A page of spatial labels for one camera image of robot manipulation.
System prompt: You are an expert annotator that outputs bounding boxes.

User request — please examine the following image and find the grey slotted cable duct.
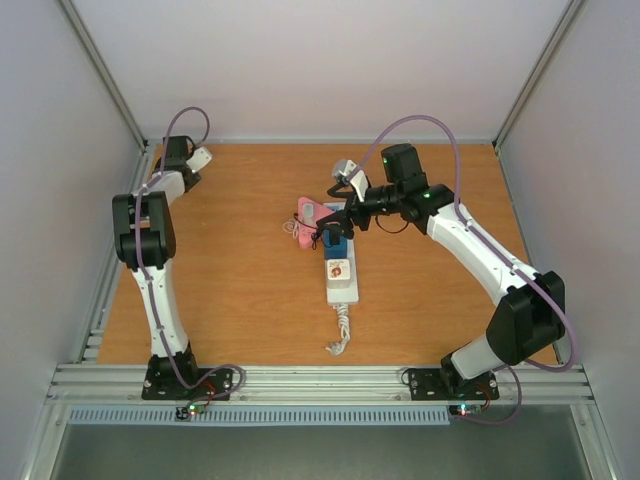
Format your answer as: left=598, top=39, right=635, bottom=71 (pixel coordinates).
left=68, top=406, right=450, bottom=428

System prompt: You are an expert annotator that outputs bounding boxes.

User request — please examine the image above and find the left aluminium corner post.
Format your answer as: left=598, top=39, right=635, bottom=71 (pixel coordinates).
left=54, top=0, right=148, bottom=151

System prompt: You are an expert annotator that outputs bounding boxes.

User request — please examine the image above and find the white power strip cord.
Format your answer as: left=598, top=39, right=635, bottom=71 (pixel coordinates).
left=324, top=302, right=354, bottom=357

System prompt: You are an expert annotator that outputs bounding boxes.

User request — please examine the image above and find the white power strip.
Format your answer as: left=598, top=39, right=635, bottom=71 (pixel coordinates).
left=322, top=201, right=361, bottom=306

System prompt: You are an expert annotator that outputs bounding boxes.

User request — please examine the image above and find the blue cube socket adapter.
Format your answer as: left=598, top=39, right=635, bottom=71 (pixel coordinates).
left=323, top=236, right=349, bottom=260

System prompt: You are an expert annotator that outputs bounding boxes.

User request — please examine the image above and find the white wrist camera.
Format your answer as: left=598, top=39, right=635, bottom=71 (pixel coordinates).
left=332, top=159, right=370, bottom=202
left=186, top=146, right=213, bottom=173

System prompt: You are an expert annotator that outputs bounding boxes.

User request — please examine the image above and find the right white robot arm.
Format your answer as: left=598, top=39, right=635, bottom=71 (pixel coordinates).
left=316, top=143, right=566, bottom=398

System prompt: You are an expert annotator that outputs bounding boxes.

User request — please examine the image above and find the aluminium corner post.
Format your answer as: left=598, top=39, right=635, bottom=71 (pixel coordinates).
left=54, top=0, right=148, bottom=151
left=492, top=0, right=587, bottom=149

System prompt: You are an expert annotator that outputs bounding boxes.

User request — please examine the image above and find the white cube plug with picture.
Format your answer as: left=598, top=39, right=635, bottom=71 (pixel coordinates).
left=325, top=258, right=352, bottom=290

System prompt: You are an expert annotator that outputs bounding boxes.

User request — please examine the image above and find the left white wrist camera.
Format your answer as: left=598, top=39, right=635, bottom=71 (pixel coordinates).
left=186, top=146, right=213, bottom=173

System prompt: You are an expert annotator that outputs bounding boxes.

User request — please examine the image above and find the left aluminium rail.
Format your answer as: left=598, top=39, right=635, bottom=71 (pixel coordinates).
left=69, top=143, right=154, bottom=364

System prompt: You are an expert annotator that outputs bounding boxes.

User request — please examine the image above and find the right small circuit board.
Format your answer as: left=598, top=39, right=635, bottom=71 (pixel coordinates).
left=449, top=403, right=485, bottom=418

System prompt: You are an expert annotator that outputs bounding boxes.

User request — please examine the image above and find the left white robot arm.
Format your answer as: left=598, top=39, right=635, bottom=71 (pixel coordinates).
left=111, top=136, right=202, bottom=400

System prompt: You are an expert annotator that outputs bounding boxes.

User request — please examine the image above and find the right aluminium corner post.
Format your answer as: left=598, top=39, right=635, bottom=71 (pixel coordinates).
left=492, top=0, right=587, bottom=149

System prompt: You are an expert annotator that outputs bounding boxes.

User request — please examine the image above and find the left small circuit board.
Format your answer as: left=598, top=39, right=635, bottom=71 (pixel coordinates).
left=175, top=404, right=206, bottom=421

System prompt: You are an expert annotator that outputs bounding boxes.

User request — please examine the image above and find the pink triangular socket adapter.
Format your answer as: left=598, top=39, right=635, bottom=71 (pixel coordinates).
left=297, top=197, right=332, bottom=249

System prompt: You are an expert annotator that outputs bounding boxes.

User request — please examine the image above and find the small circuit board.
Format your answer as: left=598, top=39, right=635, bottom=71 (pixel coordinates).
left=449, top=403, right=485, bottom=418
left=175, top=404, right=206, bottom=421

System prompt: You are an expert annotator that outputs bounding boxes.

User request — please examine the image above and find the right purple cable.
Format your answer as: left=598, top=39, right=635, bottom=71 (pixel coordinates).
left=344, top=114, right=579, bottom=426

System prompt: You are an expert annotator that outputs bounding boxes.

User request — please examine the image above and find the black plug adapter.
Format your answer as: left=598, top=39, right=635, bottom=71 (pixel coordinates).
left=328, top=226, right=341, bottom=247

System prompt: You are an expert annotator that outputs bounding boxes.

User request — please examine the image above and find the small white charger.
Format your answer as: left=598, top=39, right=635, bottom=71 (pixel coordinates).
left=302, top=203, right=315, bottom=225

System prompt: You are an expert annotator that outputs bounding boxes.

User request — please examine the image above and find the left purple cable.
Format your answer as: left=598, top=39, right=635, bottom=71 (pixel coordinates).
left=133, top=106, right=246, bottom=402

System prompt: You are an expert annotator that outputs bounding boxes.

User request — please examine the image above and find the purple cable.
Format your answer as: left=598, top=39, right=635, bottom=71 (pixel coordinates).
left=133, top=106, right=246, bottom=402
left=344, top=114, right=579, bottom=426

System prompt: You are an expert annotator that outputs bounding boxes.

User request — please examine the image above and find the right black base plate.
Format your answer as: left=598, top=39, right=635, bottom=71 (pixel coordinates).
left=405, top=367, right=500, bottom=401

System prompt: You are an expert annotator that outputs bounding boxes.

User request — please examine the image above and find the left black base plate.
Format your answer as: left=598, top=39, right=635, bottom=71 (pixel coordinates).
left=141, top=364, right=246, bottom=402

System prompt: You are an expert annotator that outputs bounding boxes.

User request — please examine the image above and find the front aluminium rail frame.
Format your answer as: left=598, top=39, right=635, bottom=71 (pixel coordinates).
left=45, top=364, right=595, bottom=406

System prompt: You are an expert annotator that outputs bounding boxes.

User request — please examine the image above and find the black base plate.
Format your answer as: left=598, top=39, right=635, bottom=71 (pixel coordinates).
left=405, top=367, right=500, bottom=401
left=141, top=364, right=246, bottom=402

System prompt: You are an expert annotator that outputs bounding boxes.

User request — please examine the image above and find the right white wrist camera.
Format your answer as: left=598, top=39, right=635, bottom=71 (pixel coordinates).
left=332, top=159, right=370, bottom=202

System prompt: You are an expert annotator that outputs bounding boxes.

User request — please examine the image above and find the black thin adapter cable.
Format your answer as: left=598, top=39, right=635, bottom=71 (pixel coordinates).
left=292, top=213, right=326, bottom=251

